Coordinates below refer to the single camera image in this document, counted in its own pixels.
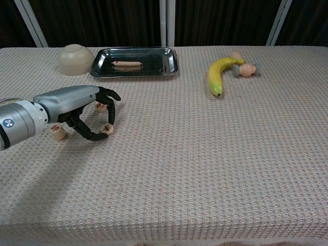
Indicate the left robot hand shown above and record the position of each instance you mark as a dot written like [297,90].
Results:
[66,100]

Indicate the beige upturned bowl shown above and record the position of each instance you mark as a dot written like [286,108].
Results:
[75,60]

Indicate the rectangular metal tray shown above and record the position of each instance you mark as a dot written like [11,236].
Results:
[102,69]

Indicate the pink sausage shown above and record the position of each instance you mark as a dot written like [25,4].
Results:
[126,63]

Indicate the black curtain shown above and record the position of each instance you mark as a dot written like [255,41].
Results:
[102,23]
[223,23]
[10,25]
[310,23]

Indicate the beige woven tablecloth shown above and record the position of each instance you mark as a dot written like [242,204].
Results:
[179,159]

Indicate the yellow banana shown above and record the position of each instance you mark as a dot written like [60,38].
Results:
[215,77]

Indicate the pink massage roller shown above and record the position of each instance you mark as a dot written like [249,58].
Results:
[247,70]

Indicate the white frame post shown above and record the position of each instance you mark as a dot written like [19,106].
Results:
[167,23]
[279,23]
[32,24]

